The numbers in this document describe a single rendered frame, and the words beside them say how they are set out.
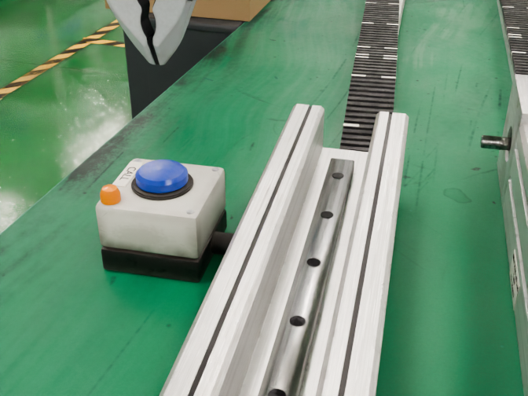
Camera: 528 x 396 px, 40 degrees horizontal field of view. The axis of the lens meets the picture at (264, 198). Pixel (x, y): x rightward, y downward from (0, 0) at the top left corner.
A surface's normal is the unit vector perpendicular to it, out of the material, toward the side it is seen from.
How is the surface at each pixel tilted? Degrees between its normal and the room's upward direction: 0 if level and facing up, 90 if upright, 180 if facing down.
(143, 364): 0
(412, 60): 0
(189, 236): 90
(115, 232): 90
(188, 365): 0
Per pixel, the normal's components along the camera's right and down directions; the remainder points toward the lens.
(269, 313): 0.00, -0.86
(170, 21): -0.22, 0.49
